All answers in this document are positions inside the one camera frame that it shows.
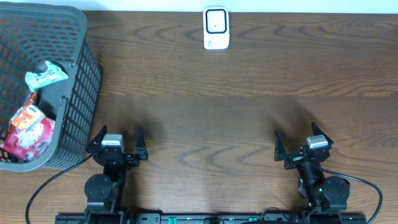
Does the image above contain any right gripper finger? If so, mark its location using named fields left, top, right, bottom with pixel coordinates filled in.
left=274, top=131, right=286, bottom=161
left=311, top=122, right=333, bottom=146

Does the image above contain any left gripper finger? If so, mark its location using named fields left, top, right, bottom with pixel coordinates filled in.
left=135, top=128, right=148, bottom=161
left=88, top=125, right=107, bottom=147

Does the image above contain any red purple snack bag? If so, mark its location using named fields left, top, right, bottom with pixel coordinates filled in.
left=1, top=118, right=55, bottom=161

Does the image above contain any small orange carton box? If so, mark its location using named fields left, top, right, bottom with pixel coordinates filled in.
left=11, top=105, right=45, bottom=131

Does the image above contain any teal snack wrapper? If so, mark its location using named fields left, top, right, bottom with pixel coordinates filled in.
left=25, top=61, right=68, bottom=92

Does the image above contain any orange brown snack bar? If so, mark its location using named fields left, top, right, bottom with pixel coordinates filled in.
left=22, top=91, right=39, bottom=108

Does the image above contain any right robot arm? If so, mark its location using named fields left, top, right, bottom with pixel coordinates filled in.
left=274, top=123, right=350, bottom=223

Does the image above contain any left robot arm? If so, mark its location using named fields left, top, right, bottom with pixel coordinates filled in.
left=83, top=126, right=148, bottom=223

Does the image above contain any white barcode scanner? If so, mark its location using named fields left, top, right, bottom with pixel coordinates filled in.
left=203, top=7, right=230, bottom=50

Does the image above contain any dark grey plastic basket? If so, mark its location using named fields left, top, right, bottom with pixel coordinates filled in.
left=1, top=2, right=101, bottom=172

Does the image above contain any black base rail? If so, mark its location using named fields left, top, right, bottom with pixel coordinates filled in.
left=55, top=212, right=366, bottom=224

